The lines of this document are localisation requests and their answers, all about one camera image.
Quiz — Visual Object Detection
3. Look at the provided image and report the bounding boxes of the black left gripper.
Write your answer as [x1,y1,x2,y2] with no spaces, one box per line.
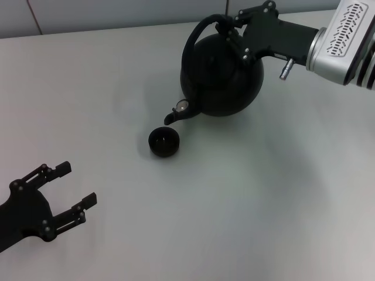
[0,160,98,253]

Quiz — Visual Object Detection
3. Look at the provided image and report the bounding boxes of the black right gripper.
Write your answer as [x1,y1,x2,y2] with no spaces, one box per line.
[214,0,321,64]

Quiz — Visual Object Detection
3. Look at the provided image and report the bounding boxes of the black round teapot with handle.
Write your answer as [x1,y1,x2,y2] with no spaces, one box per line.
[163,13,265,126]

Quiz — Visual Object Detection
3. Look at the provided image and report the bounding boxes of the small black teacup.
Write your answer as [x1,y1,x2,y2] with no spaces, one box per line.
[148,126,180,159]

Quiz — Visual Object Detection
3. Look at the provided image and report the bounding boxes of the right gripper cable with connector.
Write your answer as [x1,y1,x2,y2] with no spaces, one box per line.
[279,56,295,81]

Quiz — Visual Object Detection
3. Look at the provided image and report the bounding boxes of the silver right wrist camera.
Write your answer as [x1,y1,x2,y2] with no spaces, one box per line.
[323,0,371,59]

